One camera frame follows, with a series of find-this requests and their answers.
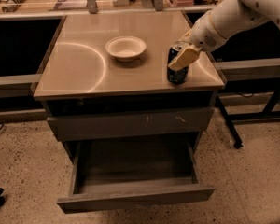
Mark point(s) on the grey drawer cabinet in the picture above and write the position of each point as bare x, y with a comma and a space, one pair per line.
81, 78

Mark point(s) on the purple paper packet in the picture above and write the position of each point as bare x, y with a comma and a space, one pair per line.
70, 4

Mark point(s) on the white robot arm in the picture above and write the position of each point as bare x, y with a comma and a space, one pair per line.
231, 17

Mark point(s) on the open middle drawer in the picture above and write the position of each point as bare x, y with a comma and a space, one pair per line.
122, 173

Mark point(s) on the black table leg frame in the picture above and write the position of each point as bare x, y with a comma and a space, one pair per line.
266, 114

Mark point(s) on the closed top drawer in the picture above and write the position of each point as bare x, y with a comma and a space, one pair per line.
128, 124

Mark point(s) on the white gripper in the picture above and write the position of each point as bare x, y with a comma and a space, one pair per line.
204, 34

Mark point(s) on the white paper bowl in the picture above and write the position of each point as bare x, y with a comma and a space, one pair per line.
125, 48

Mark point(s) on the black coiled cable tool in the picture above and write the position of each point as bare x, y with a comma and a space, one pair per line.
11, 5

